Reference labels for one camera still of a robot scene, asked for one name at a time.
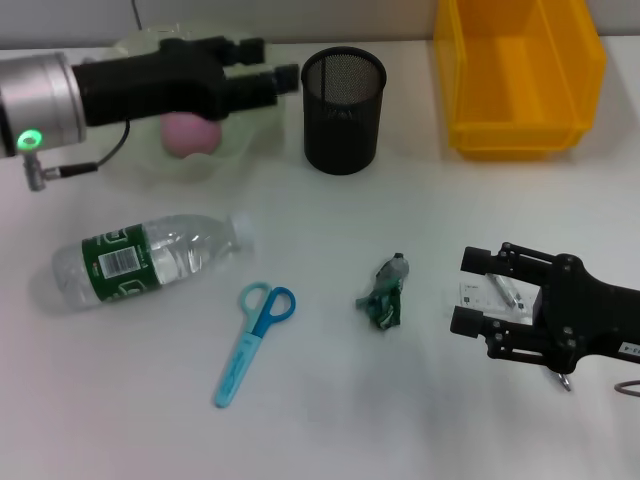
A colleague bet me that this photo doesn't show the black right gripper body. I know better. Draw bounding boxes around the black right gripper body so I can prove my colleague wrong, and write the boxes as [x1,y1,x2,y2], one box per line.
[532,254,640,375]

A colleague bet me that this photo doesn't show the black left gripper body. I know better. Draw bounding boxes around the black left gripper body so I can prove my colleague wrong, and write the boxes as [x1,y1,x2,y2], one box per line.
[72,35,226,129]

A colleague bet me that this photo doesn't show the green plastic wrapper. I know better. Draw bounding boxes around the green plastic wrapper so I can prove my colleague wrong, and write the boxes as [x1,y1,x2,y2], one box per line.
[355,253,411,331]

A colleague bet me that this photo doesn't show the clear water bottle green label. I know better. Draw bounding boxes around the clear water bottle green label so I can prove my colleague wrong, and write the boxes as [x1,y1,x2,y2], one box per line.
[52,212,256,314]

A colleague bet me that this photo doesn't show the blue capped scissors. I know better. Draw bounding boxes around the blue capped scissors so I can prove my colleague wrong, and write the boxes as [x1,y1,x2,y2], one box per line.
[214,282,297,409]

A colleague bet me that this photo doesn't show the clear plastic ruler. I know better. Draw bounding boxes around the clear plastic ruler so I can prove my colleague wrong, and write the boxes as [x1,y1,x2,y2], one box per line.
[458,279,539,326]

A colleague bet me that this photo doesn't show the silver white pen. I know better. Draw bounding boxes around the silver white pen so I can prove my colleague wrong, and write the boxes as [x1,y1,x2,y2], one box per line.
[487,272,575,392]

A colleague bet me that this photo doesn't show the black mesh pen cup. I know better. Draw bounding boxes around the black mesh pen cup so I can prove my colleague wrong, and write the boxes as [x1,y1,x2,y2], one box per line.
[300,46,389,176]

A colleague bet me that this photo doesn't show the green glass fruit bowl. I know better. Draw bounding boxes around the green glass fruit bowl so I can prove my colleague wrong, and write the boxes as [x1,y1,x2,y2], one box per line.
[102,22,286,184]

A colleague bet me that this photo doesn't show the yellow plastic bin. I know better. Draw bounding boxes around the yellow plastic bin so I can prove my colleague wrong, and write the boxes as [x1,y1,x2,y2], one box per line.
[432,0,609,161]

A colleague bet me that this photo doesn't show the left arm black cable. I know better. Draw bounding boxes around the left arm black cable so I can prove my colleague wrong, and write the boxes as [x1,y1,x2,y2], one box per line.
[22,119,132,192]

